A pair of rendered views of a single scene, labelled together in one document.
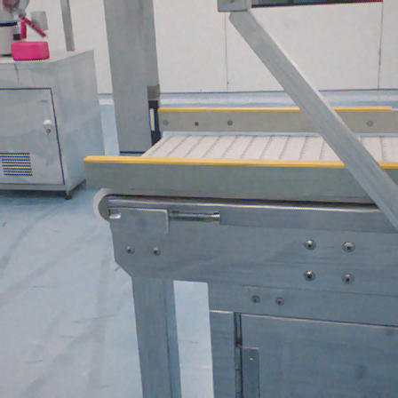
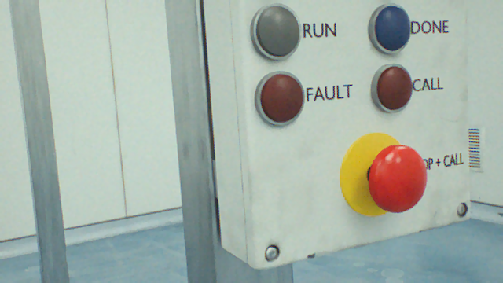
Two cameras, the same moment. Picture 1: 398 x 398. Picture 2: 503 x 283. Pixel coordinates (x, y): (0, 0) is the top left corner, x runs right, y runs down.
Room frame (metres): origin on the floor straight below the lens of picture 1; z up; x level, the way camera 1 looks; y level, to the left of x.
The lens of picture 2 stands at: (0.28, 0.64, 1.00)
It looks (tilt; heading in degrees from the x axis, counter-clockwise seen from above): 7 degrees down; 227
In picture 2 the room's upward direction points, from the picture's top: 4 degrees counter-clockwise
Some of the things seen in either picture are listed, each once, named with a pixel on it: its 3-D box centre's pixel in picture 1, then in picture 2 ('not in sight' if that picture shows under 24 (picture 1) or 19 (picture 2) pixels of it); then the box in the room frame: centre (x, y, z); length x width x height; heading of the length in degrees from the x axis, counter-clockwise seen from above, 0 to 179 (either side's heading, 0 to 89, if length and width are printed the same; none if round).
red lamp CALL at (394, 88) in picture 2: not in sight; (394, 88); (-0.01, 0.45, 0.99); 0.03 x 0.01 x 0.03; 165
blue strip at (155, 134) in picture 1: (157, 163); not in sight; (0.92, 0.06, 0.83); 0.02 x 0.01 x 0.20; 75
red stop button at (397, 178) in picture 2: not in sight; (382, 175); (0.00, 0.45, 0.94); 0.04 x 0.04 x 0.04; 75
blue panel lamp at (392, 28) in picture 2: not in sight; (392, 28); (-0.01, 0.45, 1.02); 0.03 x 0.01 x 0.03; 165
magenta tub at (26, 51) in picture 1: (30, 51); not in sight; (3.23, 0.83, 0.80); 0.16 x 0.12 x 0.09; 77
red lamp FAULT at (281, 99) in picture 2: not in sight; (281, 98); (0.06, 0.43, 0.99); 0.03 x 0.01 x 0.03; 165
